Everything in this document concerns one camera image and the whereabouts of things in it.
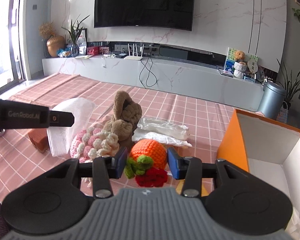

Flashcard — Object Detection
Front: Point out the black wall television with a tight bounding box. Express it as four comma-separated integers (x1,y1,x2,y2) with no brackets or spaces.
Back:
94,0,194,31

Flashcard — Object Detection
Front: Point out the green potted plant on console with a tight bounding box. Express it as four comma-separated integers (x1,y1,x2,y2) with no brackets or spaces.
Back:
62,15,90,57

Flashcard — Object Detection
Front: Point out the teddy bear in white basket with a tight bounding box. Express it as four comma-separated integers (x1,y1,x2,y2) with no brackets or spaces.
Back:
234,50,247,79

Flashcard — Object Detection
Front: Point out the woven basket bag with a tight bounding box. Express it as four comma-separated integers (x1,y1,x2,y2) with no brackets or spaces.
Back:
276,101,288,124

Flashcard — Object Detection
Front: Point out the red gift box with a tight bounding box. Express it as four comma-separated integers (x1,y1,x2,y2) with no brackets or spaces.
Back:
87,46,99,56

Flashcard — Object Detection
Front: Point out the white wifi router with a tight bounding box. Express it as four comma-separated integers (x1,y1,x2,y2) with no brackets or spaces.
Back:
124,43,144,61

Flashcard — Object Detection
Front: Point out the white marble tv console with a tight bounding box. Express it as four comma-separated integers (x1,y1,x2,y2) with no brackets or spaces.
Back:
42,56,263,111

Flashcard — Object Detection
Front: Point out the tall floor plant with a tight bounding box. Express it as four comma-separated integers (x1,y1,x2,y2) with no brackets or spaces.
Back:
277,60,300,110

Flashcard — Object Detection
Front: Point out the grey metal trash can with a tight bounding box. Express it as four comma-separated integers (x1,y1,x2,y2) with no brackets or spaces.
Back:
257,81,286,120

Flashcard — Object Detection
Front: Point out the white folded plastic bag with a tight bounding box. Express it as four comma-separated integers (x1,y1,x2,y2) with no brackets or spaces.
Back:
132,118,192,148

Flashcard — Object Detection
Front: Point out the small brown block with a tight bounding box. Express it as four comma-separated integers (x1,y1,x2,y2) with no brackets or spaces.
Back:
28,128,49,153

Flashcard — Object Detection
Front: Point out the orange crochet fruit toy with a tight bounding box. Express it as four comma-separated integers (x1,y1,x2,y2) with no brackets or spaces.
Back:
124,139,167,187

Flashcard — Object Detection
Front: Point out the orange white cardboard box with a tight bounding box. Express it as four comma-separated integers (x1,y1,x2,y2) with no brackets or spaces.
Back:
217,109,300,239

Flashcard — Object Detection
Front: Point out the white mesh cloth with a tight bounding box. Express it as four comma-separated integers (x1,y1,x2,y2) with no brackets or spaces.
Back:
47,98,95,157

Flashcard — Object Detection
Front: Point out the brown crochet bunny toy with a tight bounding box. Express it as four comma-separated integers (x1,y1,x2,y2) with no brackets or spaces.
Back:
103,90,142,151

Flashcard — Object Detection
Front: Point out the golden vase with dried flowers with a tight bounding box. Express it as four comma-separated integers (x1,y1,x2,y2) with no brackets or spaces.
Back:
38,22,65,57

